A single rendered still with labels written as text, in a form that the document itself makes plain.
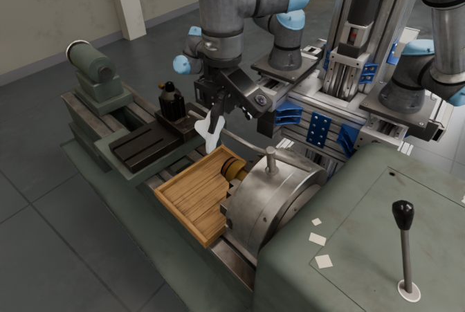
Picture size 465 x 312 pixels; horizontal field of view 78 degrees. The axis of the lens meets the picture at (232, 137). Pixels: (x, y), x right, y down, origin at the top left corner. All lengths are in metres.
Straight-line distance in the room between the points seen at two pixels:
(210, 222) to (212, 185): 0.16
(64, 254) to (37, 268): 0.15
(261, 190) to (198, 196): 0.45
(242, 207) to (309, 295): 0.27
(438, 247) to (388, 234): 0.09
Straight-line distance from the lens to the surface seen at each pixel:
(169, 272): 1.38
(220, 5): 0.49
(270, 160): 0.69
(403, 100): 1.18
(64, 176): 2.71
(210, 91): 0.58
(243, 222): 0.76
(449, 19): 0.86
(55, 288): 2.17
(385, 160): 0.83
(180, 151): 1.27
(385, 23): 1.31
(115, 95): 1.67
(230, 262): 1.01
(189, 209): 1.10
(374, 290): 0.62
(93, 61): 1.56
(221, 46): 0.52
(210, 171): 1.20
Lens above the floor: 1.79
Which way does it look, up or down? 42 degrees down
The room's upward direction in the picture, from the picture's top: straight up
